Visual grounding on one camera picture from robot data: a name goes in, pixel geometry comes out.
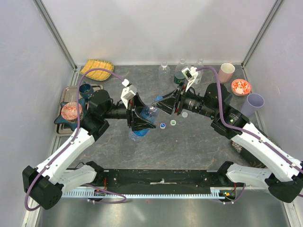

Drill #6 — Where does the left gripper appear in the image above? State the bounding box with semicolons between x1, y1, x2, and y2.
103;93;156;131

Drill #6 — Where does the orange patterned bowl right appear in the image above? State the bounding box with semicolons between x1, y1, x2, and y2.
231;79;252;96

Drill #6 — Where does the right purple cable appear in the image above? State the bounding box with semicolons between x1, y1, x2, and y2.
196;66;303;173

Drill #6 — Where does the green label bottle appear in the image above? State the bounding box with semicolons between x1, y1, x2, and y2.
173;58;187;86

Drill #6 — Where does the slotted cable duct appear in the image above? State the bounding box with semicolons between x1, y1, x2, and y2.
62;187;236;199

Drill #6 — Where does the blue label bottle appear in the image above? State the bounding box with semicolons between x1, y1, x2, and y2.
128;105;159;141

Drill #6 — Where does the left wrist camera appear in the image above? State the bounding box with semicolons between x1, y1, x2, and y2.
120;79;137;109

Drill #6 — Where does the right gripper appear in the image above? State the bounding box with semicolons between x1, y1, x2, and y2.
152;80;218;119

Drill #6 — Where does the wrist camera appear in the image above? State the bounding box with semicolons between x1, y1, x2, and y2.
120;79;137;109
181;67;198;92

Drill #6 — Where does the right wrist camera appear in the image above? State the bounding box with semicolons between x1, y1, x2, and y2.
181;67;198;92

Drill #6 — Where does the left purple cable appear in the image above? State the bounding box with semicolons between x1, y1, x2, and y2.
25;68;130;211

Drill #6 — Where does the black base bar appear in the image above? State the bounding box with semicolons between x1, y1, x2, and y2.
90;169;234;195

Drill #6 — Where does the purple cable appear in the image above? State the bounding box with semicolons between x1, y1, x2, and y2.
25;68;130;211
196;66;303;173

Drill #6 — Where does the purple cup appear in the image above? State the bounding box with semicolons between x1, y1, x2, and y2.
241;93;265;117

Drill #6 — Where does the pink cup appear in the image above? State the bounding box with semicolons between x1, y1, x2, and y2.
218;63;235;83

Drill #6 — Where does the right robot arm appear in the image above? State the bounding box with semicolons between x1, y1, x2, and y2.
153;83;303;203

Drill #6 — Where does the yellow woven plate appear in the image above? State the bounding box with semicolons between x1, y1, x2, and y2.
80;59;115;82

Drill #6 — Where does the clear bottle blue-white cap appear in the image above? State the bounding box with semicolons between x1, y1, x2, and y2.
158;61;170;82

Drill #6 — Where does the orange patterned bowl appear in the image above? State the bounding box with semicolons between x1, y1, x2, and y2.
231;79;252;96
61;102;82;121

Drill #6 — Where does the red label clear bottle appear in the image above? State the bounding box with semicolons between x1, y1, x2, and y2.
194;59;204;85

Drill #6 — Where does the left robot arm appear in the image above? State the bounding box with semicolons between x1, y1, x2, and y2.
22;89;156;211

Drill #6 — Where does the metal tray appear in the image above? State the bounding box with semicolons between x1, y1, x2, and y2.
55;84;103;137

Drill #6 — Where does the blue white Pocari cap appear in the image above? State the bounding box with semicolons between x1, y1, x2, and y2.
160;122;166;129

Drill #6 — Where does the green white bottle cap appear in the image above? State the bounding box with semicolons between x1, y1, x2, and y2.
170;120;177;126

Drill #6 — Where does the dark blue teacup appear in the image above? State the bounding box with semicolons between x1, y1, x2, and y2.
79;82;94;99

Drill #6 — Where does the orange patterned bowl left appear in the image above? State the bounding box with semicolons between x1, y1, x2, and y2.
61;102;82;121

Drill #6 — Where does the blue bottle cap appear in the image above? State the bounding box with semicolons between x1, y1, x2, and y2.
155;96;163;102

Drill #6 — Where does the dark patterned pouch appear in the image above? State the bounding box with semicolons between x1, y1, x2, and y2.
230;139;267;168

